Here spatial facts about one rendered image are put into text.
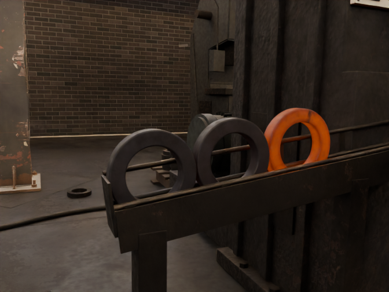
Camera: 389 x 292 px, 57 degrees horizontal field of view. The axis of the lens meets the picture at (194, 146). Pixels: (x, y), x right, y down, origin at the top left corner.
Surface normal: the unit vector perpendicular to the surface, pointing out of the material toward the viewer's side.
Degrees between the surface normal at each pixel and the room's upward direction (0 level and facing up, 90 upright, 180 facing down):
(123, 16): 90
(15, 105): 90
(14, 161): 90
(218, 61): 90
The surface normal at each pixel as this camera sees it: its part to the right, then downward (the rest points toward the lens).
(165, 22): 0.40, 0.15
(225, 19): -0.84, 0.07
